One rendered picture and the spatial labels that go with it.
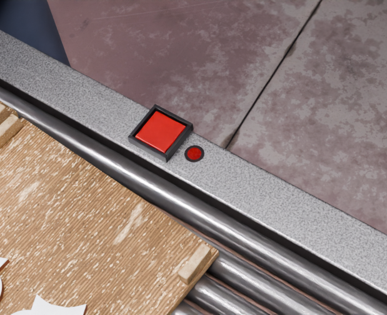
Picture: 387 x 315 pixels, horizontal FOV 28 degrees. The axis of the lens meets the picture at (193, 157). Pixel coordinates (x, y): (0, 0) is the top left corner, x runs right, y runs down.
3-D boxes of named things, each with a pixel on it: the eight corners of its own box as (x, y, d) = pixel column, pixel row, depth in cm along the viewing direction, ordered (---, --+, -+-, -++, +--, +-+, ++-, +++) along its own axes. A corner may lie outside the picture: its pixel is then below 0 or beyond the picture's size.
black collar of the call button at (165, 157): (155, 109, 130) (154, 103, 128) (194, 129, 127) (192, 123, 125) (129, 142, 127) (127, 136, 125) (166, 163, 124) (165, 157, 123)
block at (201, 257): (204, 249, 113) (202, 241, 111) (214, 256, 113) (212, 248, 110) (178, 280, 111) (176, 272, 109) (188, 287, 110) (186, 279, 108)
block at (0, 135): (17, 120, 128) (12, 111, 126) (24, 126, 128) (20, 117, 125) (-10, 146, 126) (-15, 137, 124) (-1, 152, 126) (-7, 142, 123)
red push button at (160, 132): (157, 114, 129) (155, 110, 128) (187, 130, 127) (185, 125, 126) (135, 140, 127) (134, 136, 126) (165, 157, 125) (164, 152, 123)
